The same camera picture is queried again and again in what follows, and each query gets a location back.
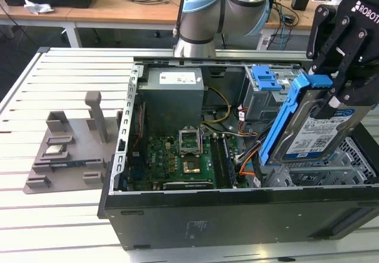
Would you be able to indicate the grey parts rack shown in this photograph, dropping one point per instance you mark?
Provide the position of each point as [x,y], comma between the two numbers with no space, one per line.
[80,144]

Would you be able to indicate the hard disk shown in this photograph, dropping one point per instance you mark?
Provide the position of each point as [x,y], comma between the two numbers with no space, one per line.
[308,138]

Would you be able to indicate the wooden desk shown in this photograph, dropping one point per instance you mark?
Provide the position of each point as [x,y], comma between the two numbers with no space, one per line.
[97,15]

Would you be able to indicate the metal locking lever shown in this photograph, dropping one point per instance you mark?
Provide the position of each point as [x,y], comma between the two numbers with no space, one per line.
[202,140]

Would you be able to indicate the metal disk bay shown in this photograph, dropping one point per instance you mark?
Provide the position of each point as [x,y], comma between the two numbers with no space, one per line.
[311,175]

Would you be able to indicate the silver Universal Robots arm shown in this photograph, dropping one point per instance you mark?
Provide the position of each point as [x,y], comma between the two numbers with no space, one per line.
[201,17]

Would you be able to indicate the blue installed RAM stick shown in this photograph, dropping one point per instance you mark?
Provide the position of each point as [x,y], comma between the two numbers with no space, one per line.
[230,165]

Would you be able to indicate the dark RAM stick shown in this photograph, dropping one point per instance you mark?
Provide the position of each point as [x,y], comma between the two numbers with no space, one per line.
[68,164]

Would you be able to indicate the silver CPU chip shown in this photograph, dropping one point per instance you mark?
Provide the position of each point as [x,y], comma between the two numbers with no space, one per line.
[56,150]

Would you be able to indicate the black RAM slot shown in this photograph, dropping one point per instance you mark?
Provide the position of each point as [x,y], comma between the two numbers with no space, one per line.
[217,162]

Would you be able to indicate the grey metal drive cage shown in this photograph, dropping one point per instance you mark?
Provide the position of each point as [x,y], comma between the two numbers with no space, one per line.
[260,103]

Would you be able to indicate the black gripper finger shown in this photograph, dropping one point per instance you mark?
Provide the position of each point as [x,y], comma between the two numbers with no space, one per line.
[353,55]
[321,26]

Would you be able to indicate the white crumpled paper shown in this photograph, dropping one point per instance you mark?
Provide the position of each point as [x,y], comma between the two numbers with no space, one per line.
[37,6]

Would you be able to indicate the black graphics card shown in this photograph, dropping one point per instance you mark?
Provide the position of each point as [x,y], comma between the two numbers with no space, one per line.
[189,185]

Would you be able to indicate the black open PC case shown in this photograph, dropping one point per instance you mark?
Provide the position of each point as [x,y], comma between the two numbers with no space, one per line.
[207,221]

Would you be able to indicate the grey power supply unit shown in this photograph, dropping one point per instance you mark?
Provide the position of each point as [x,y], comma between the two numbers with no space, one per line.
[171,103]

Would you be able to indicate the blue plastic drive latch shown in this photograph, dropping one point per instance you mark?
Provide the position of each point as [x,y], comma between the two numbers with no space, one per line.
[265,79]

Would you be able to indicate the CPU socket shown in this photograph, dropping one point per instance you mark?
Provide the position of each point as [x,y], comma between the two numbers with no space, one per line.
[191,167]

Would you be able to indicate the green motherboard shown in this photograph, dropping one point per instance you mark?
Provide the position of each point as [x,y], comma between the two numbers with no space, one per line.
[160,159]

